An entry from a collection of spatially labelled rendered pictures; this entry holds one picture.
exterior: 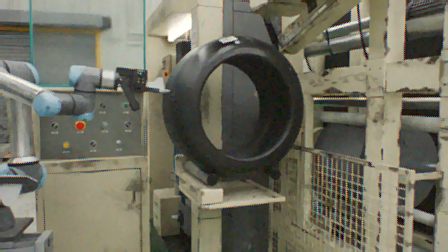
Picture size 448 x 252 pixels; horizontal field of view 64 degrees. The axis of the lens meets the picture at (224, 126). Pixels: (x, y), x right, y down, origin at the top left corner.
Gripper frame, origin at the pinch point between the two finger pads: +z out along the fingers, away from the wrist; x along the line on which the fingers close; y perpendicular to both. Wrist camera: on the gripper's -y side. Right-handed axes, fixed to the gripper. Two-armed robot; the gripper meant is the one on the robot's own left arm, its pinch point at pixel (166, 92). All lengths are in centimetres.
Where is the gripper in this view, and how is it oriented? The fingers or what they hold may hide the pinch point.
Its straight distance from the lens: 144.0
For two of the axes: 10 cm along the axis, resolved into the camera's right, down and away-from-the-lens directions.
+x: -3.6, -0.5, 9.3
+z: 9.3, 0.8, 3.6
